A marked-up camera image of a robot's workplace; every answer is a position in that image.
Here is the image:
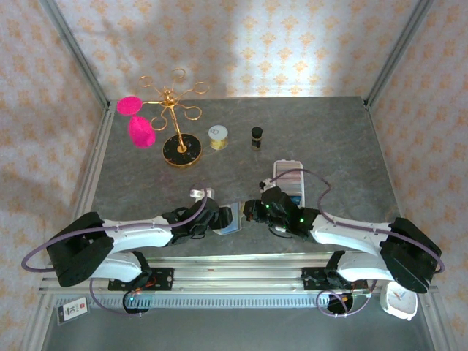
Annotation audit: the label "grey slotted cable duct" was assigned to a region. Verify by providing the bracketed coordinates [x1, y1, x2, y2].
[89, 295, 370, 309]

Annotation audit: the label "pink fluffy earrings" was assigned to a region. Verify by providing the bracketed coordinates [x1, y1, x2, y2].
[127, 114, 157, 149]

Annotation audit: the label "aluminium table side rail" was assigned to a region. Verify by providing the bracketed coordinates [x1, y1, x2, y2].
[71, 105, 116, 235]

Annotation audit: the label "round pink makeup puff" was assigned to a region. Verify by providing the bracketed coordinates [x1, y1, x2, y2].
[116, 95, 143, 117]

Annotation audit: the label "small dark bottle black cap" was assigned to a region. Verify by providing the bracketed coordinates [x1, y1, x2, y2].
[250, 126, 264, 151]

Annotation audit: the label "aluminium frame post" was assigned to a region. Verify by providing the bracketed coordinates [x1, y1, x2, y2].
[363, 0, 434, 110]
[39, 0, 113, 110]

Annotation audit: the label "black round controller puck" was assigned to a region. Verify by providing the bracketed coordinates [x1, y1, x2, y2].
[326, 292, 356, 316]
[123, 290, 151, 314]

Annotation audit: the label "white square alarm clock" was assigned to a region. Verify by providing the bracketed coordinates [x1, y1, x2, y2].
[380, 281, 418, 322]

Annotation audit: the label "aluminium mounting rail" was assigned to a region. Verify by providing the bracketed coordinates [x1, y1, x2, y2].
[38, 252, 439, 295]

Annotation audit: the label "gold wire jewelry stand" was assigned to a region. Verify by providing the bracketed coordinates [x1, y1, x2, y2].
[137, 68, 211, 168]

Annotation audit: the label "gold jar with white lid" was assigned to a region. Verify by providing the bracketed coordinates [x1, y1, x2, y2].
[208, 125, 230, 151]

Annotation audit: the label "black and white label tag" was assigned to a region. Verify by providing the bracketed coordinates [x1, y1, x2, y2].
[56, 301, 91, 325]

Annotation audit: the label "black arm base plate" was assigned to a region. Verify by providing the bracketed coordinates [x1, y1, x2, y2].
[301, 266, 370, 292]
[107, 267, 176, 293]

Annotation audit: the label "pale blue folding card holder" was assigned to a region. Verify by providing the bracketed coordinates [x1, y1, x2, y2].
[213, 203, 245, 235]

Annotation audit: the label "white mesh plastic basket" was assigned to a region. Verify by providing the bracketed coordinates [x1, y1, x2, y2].
[273, 159, 306, 208]

